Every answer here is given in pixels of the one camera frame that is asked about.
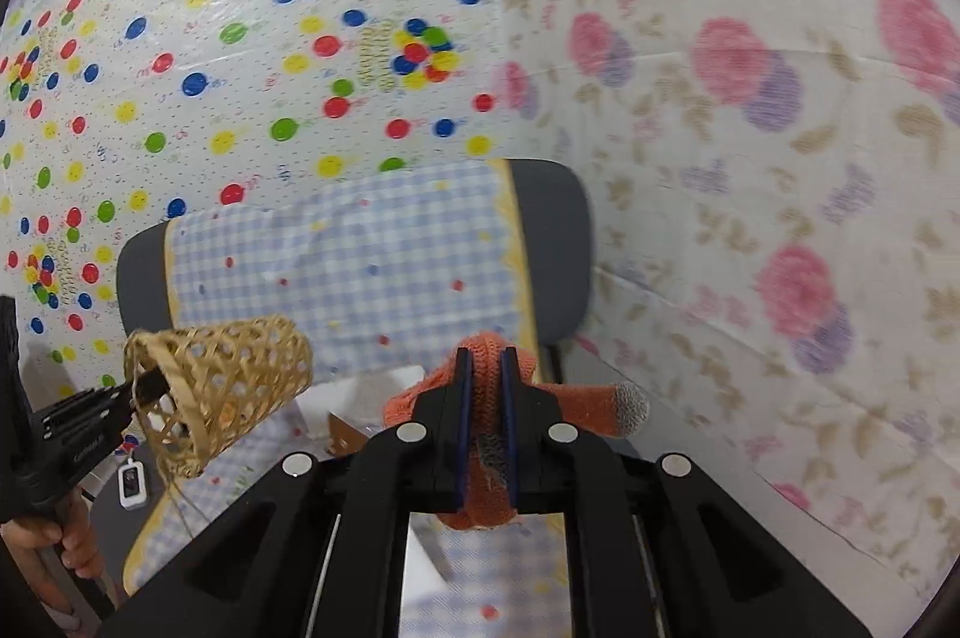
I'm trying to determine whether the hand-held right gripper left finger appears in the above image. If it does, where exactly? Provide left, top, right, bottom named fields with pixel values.
left=97, top=347, right=475, bottom=638

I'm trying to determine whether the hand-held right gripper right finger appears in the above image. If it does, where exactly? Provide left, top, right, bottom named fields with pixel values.
left=501, top=347, right=871, bottom=638

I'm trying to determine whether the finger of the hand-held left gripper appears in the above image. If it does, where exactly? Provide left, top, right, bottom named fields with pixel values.
left=90, top=366, right=177, bottom=429

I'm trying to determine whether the orange knit glove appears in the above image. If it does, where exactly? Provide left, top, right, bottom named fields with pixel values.
left=384, top=330, right=650, bottom=530

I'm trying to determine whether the woven bamboo basket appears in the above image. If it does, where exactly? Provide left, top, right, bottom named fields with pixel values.
left=124, top=315, right=314, bottom=480

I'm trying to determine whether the person's left hand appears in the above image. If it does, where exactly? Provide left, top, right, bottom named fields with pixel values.
left=0, top=488, right=106, bottom=618

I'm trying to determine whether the white controller box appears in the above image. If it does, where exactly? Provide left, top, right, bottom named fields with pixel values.
left=118, top=458, right=149, bottom=510

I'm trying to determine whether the grey office chair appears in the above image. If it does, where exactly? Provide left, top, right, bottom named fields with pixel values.
left=116, top=158, right=593, bottom=638

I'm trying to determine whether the blue checkered cloth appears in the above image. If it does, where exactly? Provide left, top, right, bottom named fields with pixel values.
left=124, top=158, right=571, bottom=638

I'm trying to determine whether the balloon print plastic sheet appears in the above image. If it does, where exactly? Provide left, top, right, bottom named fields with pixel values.
left=0, top=0, right=511, bottom=399

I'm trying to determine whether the floral print plastic sheet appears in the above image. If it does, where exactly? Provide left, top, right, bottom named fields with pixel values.
left=487, top=0, right=960, bottom=616

